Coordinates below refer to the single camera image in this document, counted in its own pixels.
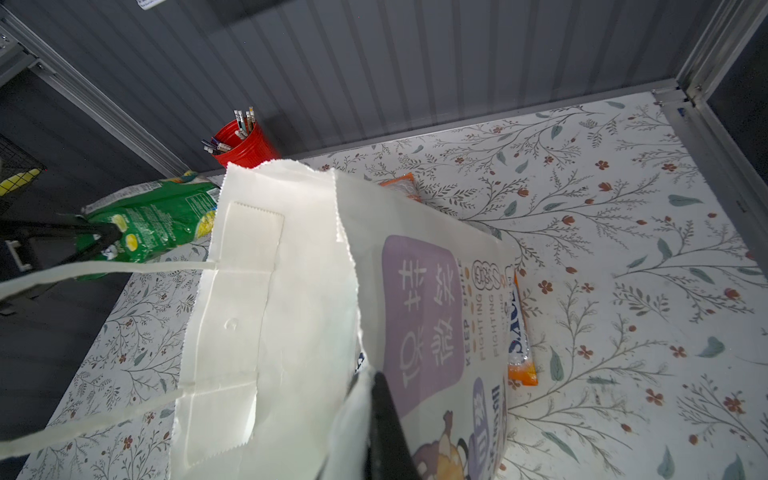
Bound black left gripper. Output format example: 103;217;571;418
1;220;122;315

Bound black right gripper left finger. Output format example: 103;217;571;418
317;456;366;480

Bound black wire basket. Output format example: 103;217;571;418
1;135;47;214

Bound orange yellow Fox's packet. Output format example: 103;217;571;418
508;272;538;386

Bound pens in cup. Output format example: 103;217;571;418
200;106;256;155

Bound red pen cup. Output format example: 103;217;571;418
213;125;281;168

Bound white printed paper bag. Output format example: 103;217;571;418
1;160;514;479

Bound green Fox's packet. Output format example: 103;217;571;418
81;171;220;263

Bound orange snack packet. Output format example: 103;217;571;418
380;173;422;202

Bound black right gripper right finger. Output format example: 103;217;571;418
364;372;420;480

